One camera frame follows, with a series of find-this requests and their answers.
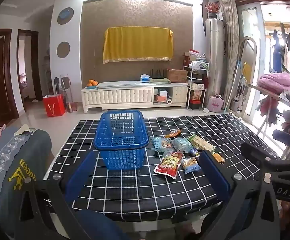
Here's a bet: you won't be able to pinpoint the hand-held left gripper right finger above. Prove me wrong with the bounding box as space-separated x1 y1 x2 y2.
197 150 281 240

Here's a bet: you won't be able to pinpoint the yellow hanging cloth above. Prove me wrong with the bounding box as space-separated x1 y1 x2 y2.
103 27 174 64

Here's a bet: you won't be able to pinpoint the light blue picture snack packet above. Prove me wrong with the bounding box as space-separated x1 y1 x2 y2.
153 137 172 153

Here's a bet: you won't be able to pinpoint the clear blue snack bag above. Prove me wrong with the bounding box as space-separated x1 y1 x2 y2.
171 137 193 153

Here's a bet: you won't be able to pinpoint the black router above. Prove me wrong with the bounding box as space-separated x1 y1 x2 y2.
151 69 165 79

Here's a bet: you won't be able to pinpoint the orange cartoon snack packet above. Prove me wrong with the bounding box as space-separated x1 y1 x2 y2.
165 129 182 138

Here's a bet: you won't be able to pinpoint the cream cloth piece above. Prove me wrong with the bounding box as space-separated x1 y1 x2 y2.
14 126 31 135

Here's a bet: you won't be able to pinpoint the blue-edged bread packet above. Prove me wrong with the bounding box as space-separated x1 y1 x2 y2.
180 156 201 175

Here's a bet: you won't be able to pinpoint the brown doorway frame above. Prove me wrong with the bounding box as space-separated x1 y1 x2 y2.
17 29 43 102

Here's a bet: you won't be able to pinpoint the pink gift bag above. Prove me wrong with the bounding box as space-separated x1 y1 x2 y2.
208 94 225 112

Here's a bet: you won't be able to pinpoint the white sliding glass door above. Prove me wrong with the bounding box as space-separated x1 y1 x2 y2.
240 2 267 125

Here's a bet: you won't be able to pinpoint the arched standing mirror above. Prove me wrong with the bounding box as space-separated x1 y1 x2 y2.
228 37 257 115

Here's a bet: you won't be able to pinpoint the person's blue trouser leg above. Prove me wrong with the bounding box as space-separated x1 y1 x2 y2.
75 209 125 240

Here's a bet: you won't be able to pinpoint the blue hanging garment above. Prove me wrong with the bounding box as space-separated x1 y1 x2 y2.
272 30 284 73

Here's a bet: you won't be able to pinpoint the long cracker packet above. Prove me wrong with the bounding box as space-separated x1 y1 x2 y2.
188 134 216 153

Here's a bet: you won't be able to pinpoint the standing air conditioner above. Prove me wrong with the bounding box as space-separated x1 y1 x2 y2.
205 18 226 103

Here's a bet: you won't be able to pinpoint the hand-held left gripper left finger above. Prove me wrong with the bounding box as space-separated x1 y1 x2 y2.
15 151 115 240

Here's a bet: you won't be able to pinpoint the white tufted cabinet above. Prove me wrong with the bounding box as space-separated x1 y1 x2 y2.
81 80 189 113

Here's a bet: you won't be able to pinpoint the blue plastic basket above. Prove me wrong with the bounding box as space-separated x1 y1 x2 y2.
93 110 150 170

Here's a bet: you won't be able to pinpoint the dark red hanging clothes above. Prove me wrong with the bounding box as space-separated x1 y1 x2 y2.
256 97 280 125

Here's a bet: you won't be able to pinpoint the red snack packet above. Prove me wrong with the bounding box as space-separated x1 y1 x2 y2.
153 151 184 180

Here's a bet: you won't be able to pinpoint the blue-grey floral cloth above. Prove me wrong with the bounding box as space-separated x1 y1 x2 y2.
0 126 33 205

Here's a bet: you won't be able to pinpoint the black white checkered tablecloth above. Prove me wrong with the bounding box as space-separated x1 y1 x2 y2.
44 114 281 222

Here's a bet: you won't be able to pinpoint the red paper bag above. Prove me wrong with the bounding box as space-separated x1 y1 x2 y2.
43 94 66 117

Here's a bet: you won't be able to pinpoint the pink blanket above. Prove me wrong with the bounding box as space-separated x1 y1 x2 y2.
257 72 290 100

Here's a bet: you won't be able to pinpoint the small plain orange packet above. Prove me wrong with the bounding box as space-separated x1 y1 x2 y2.
211 152 225 163

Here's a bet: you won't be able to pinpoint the white metal shelf rack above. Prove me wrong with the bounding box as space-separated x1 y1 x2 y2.
184 52 209 109

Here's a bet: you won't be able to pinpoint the wooden drying rack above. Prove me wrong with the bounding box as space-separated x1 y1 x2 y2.
247 84 290 155

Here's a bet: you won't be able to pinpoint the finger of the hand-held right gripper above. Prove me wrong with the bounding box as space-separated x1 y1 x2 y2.
272 129 290 159
240 142 281 167

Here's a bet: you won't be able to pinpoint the brown cardboard box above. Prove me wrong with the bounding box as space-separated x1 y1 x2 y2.
166 69 188 83

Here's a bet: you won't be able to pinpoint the vase of red flowers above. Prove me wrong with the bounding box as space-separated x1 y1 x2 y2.
205 2 221 18

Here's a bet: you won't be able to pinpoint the plain round wall disc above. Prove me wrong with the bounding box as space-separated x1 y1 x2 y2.
56 41 70 58

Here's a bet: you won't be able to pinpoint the round wall disc blue plate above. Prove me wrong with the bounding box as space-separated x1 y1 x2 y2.
57 7 74 25

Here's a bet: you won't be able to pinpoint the beige patterned curtain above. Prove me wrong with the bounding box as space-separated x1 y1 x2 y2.
219 0 241 110

